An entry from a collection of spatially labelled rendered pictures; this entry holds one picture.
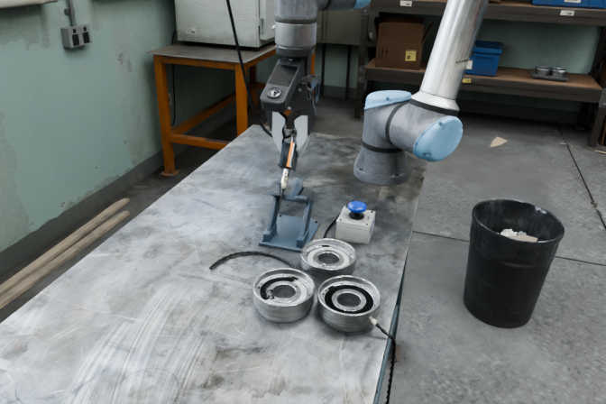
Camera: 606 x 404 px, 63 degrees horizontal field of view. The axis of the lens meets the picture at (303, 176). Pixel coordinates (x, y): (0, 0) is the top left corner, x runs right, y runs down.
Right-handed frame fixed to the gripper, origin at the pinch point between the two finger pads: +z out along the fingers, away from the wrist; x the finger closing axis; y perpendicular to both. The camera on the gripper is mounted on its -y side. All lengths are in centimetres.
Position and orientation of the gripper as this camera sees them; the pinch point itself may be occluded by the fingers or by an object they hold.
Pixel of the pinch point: (289, 151)
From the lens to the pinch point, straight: 98.1
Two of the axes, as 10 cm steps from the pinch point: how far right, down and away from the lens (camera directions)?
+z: -0.3, 9.0, 4.3
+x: -9.6, -1.4, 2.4
